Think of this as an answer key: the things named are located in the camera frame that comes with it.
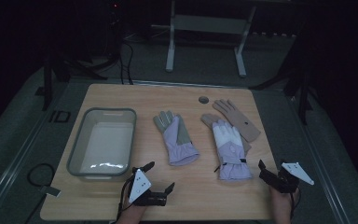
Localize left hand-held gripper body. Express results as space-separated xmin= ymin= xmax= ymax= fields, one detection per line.
xmin=128 ymin=167 xmax=169 ymax=207

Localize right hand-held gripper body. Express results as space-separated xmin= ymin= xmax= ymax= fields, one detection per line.
xmin=258 ymin=161 xmax=315 ymax=194

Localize purple glove with grey palm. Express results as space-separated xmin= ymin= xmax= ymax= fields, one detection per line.
xmin=153 ymin=110 xmax=200 ymax=167

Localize purple and white glove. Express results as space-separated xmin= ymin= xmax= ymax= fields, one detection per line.
xmin=212 ymin=119 xmax=254 ymax=182

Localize grey plastic bin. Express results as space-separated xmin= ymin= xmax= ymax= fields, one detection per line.
xmin=66 ymin=106 xmax=138 ymax=181

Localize beige glove with dark dot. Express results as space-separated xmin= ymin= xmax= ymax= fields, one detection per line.
xmin=212 ymin=98 xmax=262 ymax=143

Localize plain beige glove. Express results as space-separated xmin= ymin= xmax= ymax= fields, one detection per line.
xmin=200 ymin=113 xmax=252 ymax=154

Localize person's right hand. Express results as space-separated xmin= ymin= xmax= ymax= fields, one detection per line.
xmin=268 ymin=186 xmax=301 ymax=215

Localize person's left hand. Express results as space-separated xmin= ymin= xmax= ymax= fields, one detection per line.
xmin=122 ymin=194 xmax=148 ymax=217

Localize black stand with angled legs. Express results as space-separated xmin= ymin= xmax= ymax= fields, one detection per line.
xmin=249 ymin=31 xmax=318 ymax=126

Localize grey flat tag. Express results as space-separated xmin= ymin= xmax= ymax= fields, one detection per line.
xmin=38 ymin=185 xmax=62 ymax=198

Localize black tripod stand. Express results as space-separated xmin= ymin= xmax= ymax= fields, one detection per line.
xmin=41 ymin=0 xmax=123 ymax=112

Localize white metal stand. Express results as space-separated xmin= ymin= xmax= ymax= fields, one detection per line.
xmin=164 ymin=0 xmax=257 ymax=78

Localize dark device with red light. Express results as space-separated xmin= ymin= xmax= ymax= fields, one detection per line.
xmin=106 ymin=0 xmax=123 ymax=27

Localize left hand-held gripper black cable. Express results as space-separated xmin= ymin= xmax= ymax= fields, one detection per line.
xmin=115 ymin=178 xmax=138 ymax=222

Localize hand-held gripper black cable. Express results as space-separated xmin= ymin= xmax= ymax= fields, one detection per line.
xmin=288 ymin=190 xmax=301 ymax=220
xmin=115 ymin=178 xmax=138 ymax=222

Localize right hand-held gripper black cable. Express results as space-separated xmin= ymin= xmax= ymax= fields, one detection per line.
xmin=288 ymin=190 xmax=301 ymax=220

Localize black cables on floor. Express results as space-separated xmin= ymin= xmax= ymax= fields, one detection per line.
xmin=118 ymin=41 xmax=135 ymax=86

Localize looped black floor cable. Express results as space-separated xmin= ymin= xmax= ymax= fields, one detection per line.
xmin=26 ymin=162 xmax=57 ymax=189

